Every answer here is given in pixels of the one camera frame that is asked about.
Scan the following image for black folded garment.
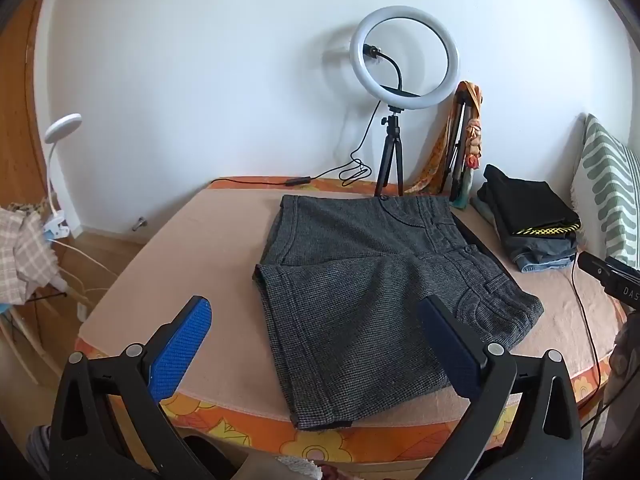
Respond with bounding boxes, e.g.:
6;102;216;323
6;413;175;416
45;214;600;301
476;164;584;239

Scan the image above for white ring light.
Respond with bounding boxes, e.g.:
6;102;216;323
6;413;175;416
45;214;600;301
349;6;460;111

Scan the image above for orange patterned scarf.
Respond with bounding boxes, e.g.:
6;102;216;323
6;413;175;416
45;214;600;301
404;81;485;196

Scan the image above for folded tripod stand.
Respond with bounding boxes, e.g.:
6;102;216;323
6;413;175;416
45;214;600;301
440;91;475;204

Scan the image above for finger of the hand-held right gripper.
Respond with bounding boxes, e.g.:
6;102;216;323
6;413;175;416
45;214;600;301
577;251;640;307

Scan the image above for wooden door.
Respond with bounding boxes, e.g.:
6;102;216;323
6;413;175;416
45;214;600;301
0;0;57;207

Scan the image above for black ring light cable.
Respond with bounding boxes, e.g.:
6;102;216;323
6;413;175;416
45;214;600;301
212;101;383;188

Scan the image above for grey folded garment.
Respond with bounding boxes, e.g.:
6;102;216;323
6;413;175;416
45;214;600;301
501;230;579;262

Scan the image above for grey tweed short pants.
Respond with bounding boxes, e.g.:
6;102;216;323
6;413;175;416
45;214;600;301
251;194;545;431

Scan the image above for white lamp cable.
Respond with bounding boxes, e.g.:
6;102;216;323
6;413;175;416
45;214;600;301
49;239;122;312

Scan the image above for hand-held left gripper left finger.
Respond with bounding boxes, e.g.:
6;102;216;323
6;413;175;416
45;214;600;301
48;295;236;480

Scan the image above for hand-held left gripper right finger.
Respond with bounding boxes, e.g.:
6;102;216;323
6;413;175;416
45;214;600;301
418;294;584;480

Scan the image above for light wooden chair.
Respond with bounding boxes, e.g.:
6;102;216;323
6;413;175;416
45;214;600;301
0;280;92;388

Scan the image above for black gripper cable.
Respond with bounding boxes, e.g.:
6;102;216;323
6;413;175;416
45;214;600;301
570;266;621;441

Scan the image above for green white patterned pillow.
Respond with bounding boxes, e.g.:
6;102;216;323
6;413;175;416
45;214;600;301
570;113;640;268

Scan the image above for pink bed blanket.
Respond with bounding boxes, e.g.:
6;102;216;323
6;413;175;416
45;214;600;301
77;187;618;428

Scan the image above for checked beige cloth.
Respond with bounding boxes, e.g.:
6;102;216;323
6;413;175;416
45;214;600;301
0;203;62;307

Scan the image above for blue folded jeans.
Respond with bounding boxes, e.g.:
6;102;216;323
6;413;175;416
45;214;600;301
509;254;577;274

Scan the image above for white clip lamp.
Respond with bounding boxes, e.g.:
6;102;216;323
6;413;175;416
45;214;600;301
42;113;83;242

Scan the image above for black mini tripod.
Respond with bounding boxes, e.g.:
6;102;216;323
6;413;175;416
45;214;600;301
374;105;406;198

